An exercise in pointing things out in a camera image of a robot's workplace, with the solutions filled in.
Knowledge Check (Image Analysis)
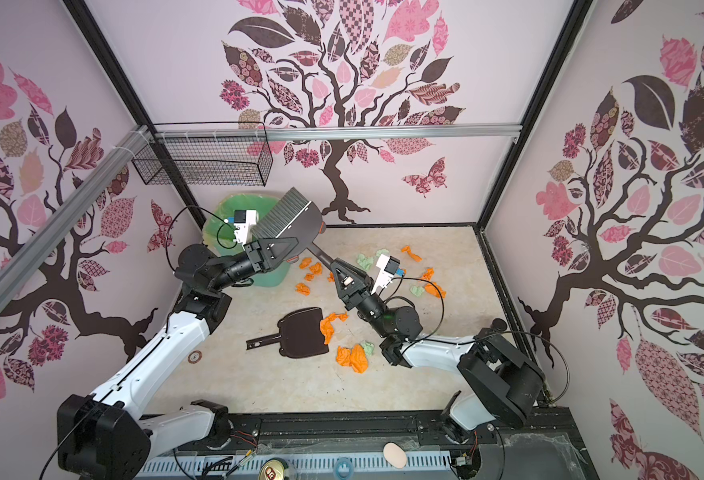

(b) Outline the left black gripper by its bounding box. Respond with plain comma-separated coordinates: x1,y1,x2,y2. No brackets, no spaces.
211,238,300,291

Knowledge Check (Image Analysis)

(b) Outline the dark brown hand brush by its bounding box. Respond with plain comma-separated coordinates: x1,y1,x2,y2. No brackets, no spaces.
251,187,334,268

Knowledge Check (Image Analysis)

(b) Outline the dark brown dustpan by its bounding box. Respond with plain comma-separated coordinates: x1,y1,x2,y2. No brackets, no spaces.
246,307,329,359

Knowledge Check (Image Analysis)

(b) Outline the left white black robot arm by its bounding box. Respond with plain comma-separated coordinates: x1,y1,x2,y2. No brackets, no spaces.
51,238,300,479

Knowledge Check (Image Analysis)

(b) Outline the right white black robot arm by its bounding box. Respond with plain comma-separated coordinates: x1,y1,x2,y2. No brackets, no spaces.
329,259,545,443

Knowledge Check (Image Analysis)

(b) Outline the green scrap back centre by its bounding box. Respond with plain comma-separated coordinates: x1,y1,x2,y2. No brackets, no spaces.
356,249,390,271

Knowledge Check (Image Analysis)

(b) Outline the green scrap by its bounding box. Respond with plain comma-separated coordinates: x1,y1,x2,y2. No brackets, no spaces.
356,249,390,271
360,341,375,356

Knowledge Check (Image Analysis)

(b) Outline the large orange scrap by dustpan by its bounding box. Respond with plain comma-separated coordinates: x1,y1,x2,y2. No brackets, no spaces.
319,313,348,345

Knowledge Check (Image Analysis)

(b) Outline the green bin with liner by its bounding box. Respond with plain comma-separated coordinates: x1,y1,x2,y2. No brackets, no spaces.
203,194,278,256

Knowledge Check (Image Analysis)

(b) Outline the green scrap front centre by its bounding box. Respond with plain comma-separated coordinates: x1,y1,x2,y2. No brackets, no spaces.
360,341,375,356

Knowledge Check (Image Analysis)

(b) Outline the orange scrap back right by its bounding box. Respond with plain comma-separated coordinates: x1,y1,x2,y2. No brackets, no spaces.
401,245,422,262

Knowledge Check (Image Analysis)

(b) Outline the orange scrap front centre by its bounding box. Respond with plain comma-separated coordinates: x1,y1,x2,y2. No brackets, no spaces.
335,344,369,374

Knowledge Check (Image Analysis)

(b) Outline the orange scrap right middle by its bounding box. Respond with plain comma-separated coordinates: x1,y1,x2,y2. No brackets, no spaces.
418,267,446,298

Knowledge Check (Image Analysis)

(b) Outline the beige oval disc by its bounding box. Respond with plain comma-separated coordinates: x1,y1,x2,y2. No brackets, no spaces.
382,442,408,469

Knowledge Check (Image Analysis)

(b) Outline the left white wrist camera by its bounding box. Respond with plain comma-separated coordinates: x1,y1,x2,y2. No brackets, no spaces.
231,209,259,245

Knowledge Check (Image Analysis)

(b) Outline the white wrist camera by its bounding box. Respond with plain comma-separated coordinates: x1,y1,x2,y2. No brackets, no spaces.
231,209,259,245
371,255,405,294

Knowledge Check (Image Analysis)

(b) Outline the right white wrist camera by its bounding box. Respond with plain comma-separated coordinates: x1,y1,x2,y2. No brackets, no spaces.
371,255,405,294

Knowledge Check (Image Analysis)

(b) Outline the black wire basket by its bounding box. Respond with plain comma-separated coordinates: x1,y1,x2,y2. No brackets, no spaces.
132,120,273,187

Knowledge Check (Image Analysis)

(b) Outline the silver aluminium rail back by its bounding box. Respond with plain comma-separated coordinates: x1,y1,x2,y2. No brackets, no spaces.
155,122,522,142

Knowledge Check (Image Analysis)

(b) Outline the silver aluminium rail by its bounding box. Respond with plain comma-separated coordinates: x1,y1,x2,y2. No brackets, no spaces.
0,125,151,314
155,122,522,142

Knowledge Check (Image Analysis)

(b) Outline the silver aluminium rail left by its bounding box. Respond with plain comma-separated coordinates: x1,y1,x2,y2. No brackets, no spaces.
0,125,151,314

